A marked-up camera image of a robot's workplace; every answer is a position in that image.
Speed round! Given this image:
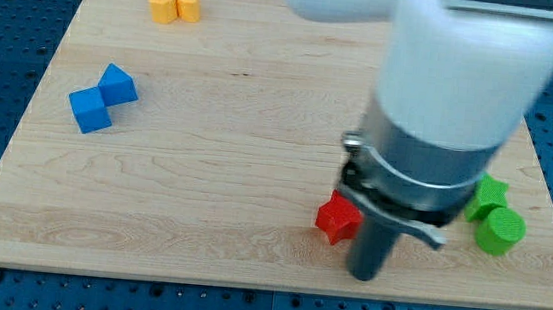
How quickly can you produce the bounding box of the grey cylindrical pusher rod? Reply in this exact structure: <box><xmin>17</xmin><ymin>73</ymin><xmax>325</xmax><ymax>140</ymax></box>
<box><xmin>346</xmin><ymin>217</ymin><xmax>400</xmax><ymax>281</ymax></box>

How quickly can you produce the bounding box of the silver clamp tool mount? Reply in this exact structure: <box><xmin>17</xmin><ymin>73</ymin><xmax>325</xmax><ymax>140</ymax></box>
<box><xmin>337</xmin><ymin>99</ymin><xmax>499</xmax><ymax>249</ymax></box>

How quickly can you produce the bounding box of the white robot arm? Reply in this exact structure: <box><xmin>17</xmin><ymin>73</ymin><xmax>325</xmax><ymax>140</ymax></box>
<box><xmin>284</xmin><ymin>0</ymin><xmax>553</xmax><ymax>281</ymax></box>

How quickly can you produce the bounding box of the wooden board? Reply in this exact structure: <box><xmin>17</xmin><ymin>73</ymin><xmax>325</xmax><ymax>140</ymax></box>
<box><xmin>0</xmin><ymin>0</ymin><xmax>553</xmax><ymax>310</ymax></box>

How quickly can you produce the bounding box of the red star block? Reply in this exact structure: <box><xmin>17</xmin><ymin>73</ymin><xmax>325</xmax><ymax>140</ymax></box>
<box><xmin>315</xmin><ymin>190</ymin><xmax>363</xmax><ymax>245</ymax></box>

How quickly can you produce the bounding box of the green star block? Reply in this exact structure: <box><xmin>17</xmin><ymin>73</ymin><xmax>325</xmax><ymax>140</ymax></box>
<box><xmin>464</xmin><ymin>173</ymin><xmax>509</xmax><ymax>222</ymax></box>

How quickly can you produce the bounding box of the blue cube block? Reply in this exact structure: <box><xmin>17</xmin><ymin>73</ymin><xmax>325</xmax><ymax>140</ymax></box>
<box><xmin>69</xmin><ymin>87</ymin><xmax>112</xmax><ymax>133</ymax></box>

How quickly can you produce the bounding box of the yellow hexagon block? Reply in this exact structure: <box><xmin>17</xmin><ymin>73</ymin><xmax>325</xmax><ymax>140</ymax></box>
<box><xmin>147</xmin><ymin>0</ymin><xmax>178</xmax><ymax>25</ymax></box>

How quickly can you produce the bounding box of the green cylinder block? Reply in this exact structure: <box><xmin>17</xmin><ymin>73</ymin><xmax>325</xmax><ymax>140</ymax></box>
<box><xmin>475</xmin><ymin>208</ymin><xmax>527</xmax><ymax>256</ymax></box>

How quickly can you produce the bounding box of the yellow heart block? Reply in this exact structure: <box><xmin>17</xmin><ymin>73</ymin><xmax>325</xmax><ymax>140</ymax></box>
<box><xmin>176</xmin><ymin>0</ymin><xmax>201</xmax><ymax>23</ymax></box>

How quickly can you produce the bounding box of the blue triangular block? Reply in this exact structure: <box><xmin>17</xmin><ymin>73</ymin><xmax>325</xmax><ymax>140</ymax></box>
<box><xmin>98</xmin><ymin>63</ymin><xmax>138</xmax><ymax>106</ymax></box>

